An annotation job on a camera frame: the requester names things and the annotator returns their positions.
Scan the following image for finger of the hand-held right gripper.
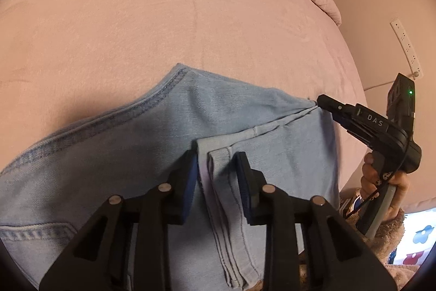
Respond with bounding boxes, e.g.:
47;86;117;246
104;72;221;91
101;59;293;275
317;94;356;131

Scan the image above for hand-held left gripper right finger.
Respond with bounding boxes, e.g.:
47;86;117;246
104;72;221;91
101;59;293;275
235;152;397;291

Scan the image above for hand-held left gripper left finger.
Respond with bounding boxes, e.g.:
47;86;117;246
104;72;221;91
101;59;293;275
39;151;198;291

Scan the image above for light blue denim pants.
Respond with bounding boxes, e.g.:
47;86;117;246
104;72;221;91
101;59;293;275
0;63;341;290

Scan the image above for person's right forearm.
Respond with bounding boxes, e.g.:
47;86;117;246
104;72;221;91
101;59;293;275
373;207;407;264

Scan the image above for person's right hand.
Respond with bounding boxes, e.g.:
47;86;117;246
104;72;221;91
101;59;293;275
360;154;411;211

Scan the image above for striped cloth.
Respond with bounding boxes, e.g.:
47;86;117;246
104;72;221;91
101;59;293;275
339;196;362;214

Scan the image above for white flowered cloth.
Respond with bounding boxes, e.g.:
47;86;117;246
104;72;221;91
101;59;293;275
395;207;436;266

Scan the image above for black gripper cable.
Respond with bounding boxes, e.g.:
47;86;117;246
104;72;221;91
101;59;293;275
343;112;417;219

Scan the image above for white wall power strip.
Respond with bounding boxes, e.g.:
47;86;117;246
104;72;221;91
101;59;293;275
390;17;424;78

